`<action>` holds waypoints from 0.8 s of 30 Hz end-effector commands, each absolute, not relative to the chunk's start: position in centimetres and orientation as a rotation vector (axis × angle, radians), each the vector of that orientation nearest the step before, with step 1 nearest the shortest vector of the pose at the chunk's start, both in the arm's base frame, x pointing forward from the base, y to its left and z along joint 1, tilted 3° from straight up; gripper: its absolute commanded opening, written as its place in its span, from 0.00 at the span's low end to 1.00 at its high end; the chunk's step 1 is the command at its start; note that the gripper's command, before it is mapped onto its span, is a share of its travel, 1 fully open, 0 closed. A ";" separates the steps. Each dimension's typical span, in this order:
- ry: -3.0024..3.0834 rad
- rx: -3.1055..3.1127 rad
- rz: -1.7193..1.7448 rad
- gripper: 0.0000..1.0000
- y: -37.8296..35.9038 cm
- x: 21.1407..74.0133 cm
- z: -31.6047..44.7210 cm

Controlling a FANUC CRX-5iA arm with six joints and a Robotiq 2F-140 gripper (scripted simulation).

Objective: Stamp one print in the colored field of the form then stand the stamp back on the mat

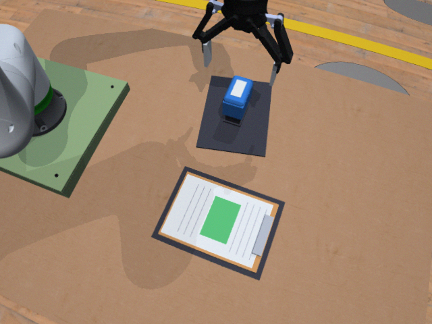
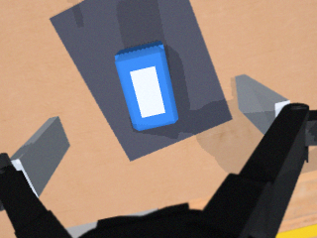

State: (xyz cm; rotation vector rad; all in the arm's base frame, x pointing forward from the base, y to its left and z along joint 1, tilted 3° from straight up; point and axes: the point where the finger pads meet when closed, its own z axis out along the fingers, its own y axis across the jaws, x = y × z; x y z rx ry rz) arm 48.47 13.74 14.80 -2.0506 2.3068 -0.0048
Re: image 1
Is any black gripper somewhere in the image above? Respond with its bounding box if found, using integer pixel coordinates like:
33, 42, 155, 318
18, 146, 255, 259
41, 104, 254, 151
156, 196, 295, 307
192, 0, 294, 86

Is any blue self-inking stamp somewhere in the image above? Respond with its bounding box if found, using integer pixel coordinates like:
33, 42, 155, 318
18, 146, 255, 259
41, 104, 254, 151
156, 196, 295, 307
222, 76, 253, 127

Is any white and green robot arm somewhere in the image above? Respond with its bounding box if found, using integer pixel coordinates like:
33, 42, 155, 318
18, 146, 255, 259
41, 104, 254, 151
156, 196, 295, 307
0, 24, 67, 159

